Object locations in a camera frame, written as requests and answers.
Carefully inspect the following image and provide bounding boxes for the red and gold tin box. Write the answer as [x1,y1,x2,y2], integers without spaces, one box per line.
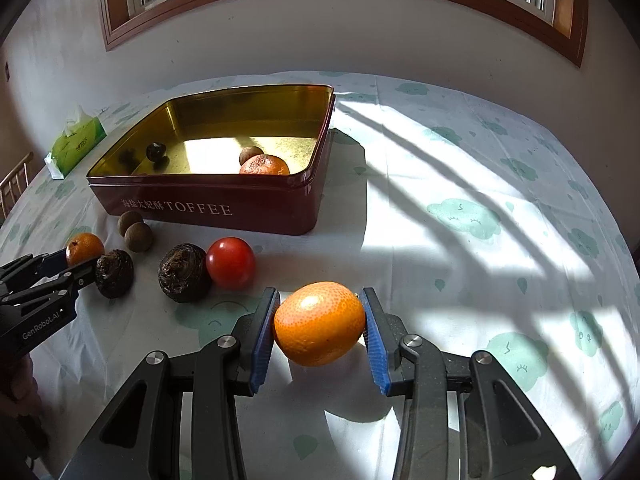
[86,85,336,237]

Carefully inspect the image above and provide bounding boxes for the brown longan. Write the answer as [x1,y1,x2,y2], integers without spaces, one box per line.
[118,210,145,237]
[124,222,154,256]

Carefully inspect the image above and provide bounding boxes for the green tissue pack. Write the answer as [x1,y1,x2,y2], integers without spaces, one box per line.
[44,105,108,179]

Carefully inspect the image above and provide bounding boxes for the small orange with stem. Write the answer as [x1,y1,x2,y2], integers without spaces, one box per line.
[66,233,106,267]

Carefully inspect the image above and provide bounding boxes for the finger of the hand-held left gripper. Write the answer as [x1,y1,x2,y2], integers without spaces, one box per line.
[0,259,98,307]
[0,250,68,291]

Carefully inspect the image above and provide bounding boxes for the large dark water chestnut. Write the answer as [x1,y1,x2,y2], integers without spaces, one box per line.
[158,243,208,303]

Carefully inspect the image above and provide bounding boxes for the wooden chair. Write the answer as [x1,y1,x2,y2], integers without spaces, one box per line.
[0,152,35,206]

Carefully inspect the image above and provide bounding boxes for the blemished orange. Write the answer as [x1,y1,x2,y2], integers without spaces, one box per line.
[239,154,291,176]

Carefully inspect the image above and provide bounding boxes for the smooth orange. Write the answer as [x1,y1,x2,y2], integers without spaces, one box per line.
[273,281,367,367]

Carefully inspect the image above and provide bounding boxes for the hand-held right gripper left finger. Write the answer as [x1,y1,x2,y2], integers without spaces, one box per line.
[60,287,282,480]

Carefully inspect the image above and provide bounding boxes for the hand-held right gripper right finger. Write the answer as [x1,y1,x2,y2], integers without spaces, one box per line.
[359,287,583,480]

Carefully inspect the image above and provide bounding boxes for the person's left hand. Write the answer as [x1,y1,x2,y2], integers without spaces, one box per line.
[0,357,43,416]

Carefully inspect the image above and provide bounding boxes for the red tomato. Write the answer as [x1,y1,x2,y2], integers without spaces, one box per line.
[205,237,256,289]

